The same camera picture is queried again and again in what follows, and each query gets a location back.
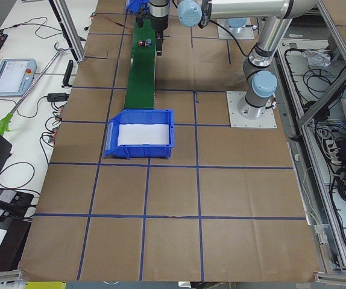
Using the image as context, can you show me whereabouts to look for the black power adapter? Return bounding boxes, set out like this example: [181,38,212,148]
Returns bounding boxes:
[46,93,69,102]

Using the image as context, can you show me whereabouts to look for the white foam pad left bin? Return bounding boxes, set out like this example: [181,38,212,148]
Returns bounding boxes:
[118,124,169,145]

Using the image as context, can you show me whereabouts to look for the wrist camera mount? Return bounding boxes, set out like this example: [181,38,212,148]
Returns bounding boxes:
[135,4,149,28]

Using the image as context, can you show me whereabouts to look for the reacher grabber tool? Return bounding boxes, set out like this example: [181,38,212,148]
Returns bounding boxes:
[0,43,71,136]

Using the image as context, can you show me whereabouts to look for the blue bin left side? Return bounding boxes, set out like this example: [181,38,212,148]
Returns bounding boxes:
[104,109,175,159]

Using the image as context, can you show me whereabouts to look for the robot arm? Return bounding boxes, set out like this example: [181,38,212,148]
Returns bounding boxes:
[177,0,316,120]
[225,17,247,30]

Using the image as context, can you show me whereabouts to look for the red black wire pair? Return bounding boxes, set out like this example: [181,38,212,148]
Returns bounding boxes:
[89,11,135,32]

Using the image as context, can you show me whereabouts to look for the teach pendant tablet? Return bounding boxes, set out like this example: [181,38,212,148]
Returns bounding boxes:
[0,58,37,97]

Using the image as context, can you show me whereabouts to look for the green conveyor belt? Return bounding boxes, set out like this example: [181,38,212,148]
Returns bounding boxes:
[124,19,156,109]

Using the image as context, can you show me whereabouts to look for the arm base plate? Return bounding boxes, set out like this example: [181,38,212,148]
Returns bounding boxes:
[216,18,255,40]
[226,91,277,129]

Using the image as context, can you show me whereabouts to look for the aluminium frame post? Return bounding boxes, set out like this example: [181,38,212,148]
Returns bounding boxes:
[48,0,85,63]

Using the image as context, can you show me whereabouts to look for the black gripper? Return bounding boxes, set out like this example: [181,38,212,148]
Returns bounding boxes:
[151,15,168,56]

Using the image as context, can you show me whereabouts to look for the blue bin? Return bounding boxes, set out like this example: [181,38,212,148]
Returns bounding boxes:
[104,109,175,159]
[125,0,149,14]

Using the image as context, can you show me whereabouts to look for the blue bin right side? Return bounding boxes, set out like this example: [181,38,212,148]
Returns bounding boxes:
[125,0,149,14]

